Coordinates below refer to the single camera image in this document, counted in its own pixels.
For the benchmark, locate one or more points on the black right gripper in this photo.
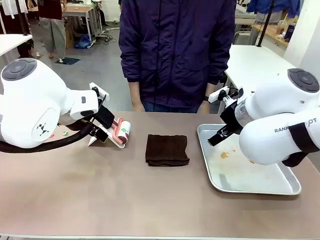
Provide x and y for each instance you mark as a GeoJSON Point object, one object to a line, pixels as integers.
{"type": "Point", "coordinates": [232, 116]}

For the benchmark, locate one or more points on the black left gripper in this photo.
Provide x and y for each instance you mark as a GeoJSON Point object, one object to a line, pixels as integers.
{"type": "Point", "coordinates": [105, 117]}

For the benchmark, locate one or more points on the dark brown towel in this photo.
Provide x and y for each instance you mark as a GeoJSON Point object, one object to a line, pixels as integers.
{"type": "Point", "coordinates": [167, 150]}

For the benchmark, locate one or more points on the person's left forearm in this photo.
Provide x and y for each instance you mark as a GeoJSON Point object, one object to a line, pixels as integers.
{"type": "Point", "coordinates": [210, 90]}

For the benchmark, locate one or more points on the person's right forearm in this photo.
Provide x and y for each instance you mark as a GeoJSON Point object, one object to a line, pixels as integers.
{"type": "Point", "coordinates": [135, 91]}

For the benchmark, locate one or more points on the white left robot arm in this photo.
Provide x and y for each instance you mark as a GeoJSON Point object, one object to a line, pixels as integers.
{"type": "Point", "coordinates": [30, 100]}

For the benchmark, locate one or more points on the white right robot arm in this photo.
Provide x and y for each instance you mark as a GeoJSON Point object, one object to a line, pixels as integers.
{"type": "Point", "coordinates": [270, 130]}

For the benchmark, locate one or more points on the person's left hand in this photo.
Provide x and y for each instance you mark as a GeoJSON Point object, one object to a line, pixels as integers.
{"type": "Point", "coordinates": [203, 107]}

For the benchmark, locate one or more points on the person's right hand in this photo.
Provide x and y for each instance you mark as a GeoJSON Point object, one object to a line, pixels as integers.
{"type": "Point", "coordinates": [137, 106]}

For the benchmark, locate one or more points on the white folded roller stand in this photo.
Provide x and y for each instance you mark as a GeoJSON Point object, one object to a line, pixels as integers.
{"type": "Point", "coordinates": [98, 143]}

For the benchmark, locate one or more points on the orange food residue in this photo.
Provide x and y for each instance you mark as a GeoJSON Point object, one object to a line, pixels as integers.
{"type": "Point", "coordinates": [224, 155]}

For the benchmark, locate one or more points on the green paper scrap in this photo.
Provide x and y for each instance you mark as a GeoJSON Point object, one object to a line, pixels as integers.
{"type": "Point", "coordinates": [65, 133]}

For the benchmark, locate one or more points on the black wristwatch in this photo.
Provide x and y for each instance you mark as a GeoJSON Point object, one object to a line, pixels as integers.
{"type": "Point", "coordinates": [206, 98]}

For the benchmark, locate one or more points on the silver metal tray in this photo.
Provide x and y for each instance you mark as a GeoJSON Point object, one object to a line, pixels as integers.
{"type": "Point", "coordinates": [240, 175]}

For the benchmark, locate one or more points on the large white work table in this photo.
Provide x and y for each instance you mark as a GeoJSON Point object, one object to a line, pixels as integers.
{"type": "Point", "coordinates": [252, 67]}

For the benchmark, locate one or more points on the blue floor mat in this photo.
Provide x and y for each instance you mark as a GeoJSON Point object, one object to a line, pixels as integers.
{"type": "Point", "coordinates": [67, 60]}

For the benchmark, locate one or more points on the blue plastic bag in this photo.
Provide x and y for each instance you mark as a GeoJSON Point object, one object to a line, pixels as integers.
{"type": "Point", "coordinates": [83, 42]}

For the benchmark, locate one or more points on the person in navy jacket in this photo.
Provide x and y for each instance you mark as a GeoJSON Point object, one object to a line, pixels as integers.
{"type": "Point", "coordinates": [175, 50]}

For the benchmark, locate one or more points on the wooden workbench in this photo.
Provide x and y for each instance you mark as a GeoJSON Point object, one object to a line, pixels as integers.
{"type": "Point", "coordinates": [272, 33]}

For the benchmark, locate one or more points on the bystander in grey trousers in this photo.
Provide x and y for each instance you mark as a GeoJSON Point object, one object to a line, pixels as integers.
{"type": "Point", "coordinates": [52, 27]}

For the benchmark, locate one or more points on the black vertical pole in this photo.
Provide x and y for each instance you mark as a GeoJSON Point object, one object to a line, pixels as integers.
{"type": "Point", "coordinates": [263, 22]}

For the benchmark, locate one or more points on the wooden top background table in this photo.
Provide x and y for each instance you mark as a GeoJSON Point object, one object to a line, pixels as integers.
{"type": "Point", "coordinates": [80, 11]}

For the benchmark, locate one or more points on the clear plastic drink cup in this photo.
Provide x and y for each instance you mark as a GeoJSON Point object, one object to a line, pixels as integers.
{"type": "Point", "coordinates": [281, 27]}

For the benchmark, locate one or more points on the dark blue box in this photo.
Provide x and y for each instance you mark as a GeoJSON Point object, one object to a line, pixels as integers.
{"type": "Point", "coordinates": [290, 32]}

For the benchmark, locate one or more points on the small white side table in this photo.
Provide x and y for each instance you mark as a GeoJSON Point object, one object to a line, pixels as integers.
{"type": "Point", "coordinates": [12, 42]}

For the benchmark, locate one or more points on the bystander in blue jacket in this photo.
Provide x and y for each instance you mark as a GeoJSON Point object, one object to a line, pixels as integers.
{"type": "Point", "coordinates": [272, 7]}

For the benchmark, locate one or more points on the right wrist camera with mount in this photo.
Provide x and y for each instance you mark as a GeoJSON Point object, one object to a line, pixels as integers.
{"type": "Point", "coordinates": [219, 95]}

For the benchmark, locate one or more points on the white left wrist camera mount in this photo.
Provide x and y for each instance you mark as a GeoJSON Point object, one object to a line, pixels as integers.
{"type": "Point", "coordinates": [99, 93]}

